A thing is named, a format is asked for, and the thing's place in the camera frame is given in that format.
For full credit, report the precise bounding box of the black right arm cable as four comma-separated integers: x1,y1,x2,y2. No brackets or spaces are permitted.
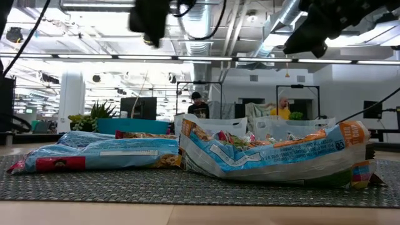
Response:
336,86,400,125

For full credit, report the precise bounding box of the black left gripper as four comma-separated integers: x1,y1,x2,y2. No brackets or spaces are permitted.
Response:
128,0,171,49

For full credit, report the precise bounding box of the red green granola bar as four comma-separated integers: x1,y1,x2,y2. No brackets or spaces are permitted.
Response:
214,130,276,148

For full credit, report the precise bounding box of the red brown granola bar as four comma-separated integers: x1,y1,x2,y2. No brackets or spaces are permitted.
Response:
114,130,178,140

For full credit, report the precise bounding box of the white blue granola bar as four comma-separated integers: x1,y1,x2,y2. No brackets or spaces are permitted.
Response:
179,118,387,190

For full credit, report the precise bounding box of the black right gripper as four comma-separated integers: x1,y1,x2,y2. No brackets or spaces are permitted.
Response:
282,0,364,59

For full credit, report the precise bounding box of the silver ventilation duct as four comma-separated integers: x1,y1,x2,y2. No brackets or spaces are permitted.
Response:
183,0,214,83

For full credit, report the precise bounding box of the spiky green plant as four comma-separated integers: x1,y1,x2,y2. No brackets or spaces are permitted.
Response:
89,100,117,120

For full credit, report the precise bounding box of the blue granola bar red end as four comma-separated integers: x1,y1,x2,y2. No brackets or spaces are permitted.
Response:
6,137,183,175

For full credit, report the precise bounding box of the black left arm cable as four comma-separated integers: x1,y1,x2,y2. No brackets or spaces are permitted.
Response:
2,0,52,78

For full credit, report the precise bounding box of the person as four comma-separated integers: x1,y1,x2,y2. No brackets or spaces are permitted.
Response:
187,91,211,120
269,96,292,121

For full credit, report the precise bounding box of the green succulent plant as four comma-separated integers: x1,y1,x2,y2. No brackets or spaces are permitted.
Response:
67,113,98,133

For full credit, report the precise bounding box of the black metal stand frame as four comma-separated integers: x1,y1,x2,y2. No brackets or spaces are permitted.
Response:
275,84,321,120
176,81,223,120

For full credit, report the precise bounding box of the clear plastic bin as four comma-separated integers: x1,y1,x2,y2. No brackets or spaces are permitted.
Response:
173,113,249,139
253,116,337,141

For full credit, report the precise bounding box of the small black wall monitor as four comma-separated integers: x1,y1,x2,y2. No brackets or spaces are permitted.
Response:
362,100,383,120

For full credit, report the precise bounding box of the white pillar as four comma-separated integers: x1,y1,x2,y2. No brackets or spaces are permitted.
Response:
57,71,86,133

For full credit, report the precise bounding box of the grey woven placemat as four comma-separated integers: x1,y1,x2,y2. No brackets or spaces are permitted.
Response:
0,154,400,209

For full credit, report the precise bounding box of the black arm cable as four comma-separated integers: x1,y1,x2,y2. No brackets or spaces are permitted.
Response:
336,86,400,125
2,0,52,78

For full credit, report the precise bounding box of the teal planter box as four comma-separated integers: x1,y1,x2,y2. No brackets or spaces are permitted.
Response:
96,117,170,136

